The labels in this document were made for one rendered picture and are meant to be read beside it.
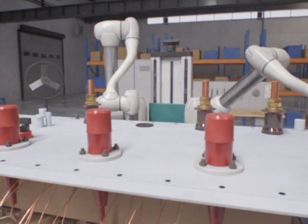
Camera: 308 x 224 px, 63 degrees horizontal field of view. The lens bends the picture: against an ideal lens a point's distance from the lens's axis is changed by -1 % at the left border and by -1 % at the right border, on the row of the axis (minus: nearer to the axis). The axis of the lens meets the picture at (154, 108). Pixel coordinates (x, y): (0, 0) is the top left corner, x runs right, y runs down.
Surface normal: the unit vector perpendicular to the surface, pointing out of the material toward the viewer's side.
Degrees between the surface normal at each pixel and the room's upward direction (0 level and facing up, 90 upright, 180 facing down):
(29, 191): 90
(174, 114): 90
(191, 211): 90
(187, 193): 11
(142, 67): 90
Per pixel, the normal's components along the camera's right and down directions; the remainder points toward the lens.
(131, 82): -0.28, 0.12
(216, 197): -0.05, -0.95
